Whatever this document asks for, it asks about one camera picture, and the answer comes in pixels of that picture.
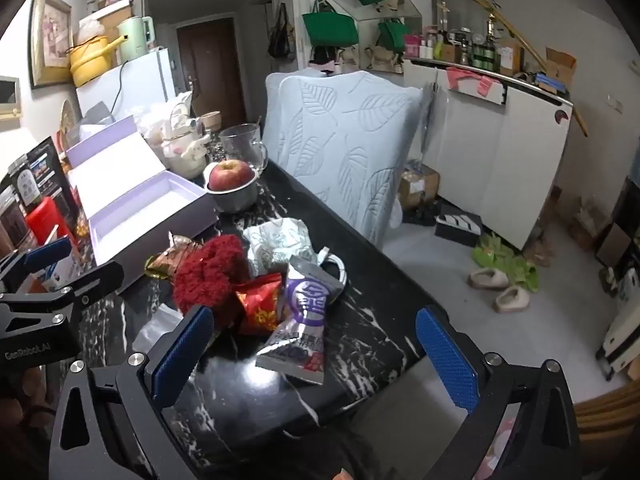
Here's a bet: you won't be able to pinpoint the brown door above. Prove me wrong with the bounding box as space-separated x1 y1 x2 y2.
176 16 247 126

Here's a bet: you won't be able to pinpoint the red gold snack packet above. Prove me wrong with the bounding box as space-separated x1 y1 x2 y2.
235 272 284 336

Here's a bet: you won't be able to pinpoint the white fridge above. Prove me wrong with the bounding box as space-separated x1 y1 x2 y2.
75 47 177 126

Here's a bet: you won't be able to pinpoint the pink cloth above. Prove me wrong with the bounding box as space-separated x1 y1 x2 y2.
446 66 506 98

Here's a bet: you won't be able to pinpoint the red apple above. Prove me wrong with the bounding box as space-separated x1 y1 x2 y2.
207 159 257 192

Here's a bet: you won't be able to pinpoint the brown cardboard box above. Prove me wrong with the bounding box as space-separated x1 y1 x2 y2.
397 160 441 211
87 0 136 36

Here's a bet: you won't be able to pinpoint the lavender gift box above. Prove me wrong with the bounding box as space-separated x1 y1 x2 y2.
65 115 221 293

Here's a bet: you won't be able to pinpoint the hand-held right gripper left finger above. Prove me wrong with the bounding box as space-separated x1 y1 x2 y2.
48 304 216 480

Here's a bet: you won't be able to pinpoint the grey plastic mailer bag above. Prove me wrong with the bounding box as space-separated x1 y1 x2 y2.
77 102 117 128

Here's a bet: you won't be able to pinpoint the red knitted pouch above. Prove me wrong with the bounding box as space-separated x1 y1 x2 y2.
172 234 251 326

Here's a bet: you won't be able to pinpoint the white teapot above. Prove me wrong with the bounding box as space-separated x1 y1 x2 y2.
161 101 211 179

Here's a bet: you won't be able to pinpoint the framed picture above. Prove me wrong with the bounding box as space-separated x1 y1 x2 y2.
27 0 73 90

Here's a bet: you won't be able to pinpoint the white crumpled plastic bag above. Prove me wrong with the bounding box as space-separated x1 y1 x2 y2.
77 12 108 46

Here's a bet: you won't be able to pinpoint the white cable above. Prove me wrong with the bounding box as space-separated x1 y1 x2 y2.
315 252 348 291

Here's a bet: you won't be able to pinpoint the black hanging bag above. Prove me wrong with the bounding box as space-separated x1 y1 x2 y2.
267 2 297 61

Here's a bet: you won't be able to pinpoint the green plush slippers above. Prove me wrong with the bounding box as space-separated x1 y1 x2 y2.
472 232 541 293

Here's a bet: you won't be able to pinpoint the bamboo pole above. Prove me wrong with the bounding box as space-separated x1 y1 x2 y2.
430 0 590 137

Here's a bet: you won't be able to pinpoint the blue white carton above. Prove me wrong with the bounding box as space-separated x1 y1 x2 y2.
30 257 83 293

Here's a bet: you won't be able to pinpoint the green kettle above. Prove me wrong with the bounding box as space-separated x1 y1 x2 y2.
116 16 155 63

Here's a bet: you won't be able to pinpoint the beige slipper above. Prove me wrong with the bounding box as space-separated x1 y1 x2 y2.
494 286 532 314
467 267 510 291

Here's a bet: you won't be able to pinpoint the chair with leaf-pattern cover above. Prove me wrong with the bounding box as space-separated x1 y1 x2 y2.
262 71 331 166
277 71 423 251

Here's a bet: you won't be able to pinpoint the glass mug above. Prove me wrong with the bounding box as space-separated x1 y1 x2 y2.
218 123 270 173

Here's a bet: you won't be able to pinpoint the white cabinet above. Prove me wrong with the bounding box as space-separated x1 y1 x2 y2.
402 57 575 251

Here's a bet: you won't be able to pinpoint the metal bowl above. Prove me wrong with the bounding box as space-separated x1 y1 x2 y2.
204 170 260 214

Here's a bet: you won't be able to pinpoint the round woven tray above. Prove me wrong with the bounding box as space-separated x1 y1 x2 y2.
59 99 81 136

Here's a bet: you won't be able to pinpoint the black striped shoe box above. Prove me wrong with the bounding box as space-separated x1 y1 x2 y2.
434 212 483 248

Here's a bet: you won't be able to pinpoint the black power cord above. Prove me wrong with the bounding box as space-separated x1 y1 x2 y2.
110 62 126 111

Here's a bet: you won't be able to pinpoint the open cardboard box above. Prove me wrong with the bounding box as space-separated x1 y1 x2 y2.
544 47 577 92

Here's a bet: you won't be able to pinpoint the clear plastic bag with food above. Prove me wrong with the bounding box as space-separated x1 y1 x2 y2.
135 92 193 141

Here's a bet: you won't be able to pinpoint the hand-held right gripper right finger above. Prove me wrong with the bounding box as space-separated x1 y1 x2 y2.
415 305 583 480

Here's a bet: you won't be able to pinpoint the red bottle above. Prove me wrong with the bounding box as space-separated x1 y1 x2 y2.
25 196 76 261

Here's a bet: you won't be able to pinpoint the purple white snack packet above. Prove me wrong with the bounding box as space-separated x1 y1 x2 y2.
255 255 346 386

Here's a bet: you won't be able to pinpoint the black printed pouch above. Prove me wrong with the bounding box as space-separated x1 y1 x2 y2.
10 136 81 211

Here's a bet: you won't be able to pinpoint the brown gold snack packet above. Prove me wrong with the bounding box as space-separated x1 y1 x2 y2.
145 232 203 278

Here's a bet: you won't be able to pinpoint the row of counter bottles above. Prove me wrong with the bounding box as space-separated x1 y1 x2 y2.
405 25 526 73

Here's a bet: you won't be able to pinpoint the yellow pot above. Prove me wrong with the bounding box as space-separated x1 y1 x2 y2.
68 35 126 88

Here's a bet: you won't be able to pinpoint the white green-printed packet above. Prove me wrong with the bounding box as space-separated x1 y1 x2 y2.
243 217 321 281

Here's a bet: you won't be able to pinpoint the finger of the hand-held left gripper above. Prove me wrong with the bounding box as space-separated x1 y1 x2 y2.
0 261 126 333
0 236 72 293

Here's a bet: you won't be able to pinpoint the white plush rabbit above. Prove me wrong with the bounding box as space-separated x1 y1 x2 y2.
182 132 211 161

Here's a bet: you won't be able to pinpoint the wall intercom panel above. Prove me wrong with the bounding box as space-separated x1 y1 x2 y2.
0 76 22 120

